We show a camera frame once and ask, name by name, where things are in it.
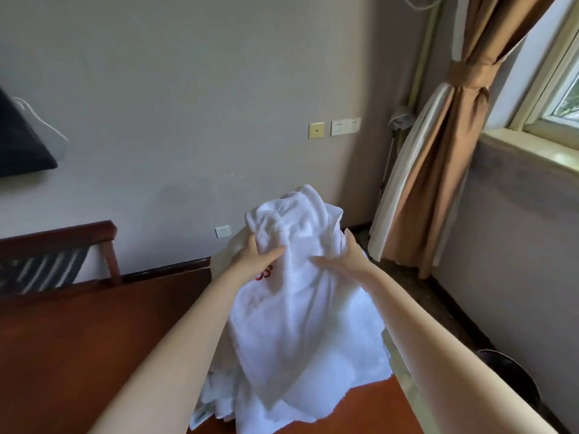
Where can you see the small white wall socket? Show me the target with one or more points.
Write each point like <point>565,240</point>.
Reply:
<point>222,231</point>

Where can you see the wooden chair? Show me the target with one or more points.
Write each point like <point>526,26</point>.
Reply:
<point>54,257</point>

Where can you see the vertical wall pipe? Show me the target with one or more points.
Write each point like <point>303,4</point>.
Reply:
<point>423,54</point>

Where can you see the person's right hand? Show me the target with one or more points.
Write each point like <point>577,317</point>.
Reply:
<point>350,262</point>

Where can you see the person's right thumb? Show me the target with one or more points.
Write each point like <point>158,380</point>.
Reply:
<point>326,262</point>

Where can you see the white sheer curtain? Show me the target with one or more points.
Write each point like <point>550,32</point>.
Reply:
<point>407,176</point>

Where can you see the brown curtain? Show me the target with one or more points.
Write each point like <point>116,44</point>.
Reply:
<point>445,144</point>

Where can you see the person's right forearm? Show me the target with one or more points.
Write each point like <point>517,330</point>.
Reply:
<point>448,361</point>

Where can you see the floor lamp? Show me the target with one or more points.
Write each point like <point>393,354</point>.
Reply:
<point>394,144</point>

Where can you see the black wall television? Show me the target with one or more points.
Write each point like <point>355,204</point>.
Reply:
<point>20,140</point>

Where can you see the white towel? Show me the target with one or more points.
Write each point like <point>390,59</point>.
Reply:
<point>294,311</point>

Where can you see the window frame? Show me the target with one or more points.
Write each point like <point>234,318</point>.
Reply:
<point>549,81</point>

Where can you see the person's left forearm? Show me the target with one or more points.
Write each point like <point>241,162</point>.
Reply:
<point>174,352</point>

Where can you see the person's left hand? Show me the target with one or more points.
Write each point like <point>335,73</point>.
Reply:
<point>253,259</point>

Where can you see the black waste bin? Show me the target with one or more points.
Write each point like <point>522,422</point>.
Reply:
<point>513,379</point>

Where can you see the window sill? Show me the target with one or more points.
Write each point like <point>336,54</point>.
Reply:
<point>529,149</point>

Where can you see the yellow wall plate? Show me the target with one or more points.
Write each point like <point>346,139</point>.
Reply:
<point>316,130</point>

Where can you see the person's left thumb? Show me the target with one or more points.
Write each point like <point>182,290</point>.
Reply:
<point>272,255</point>

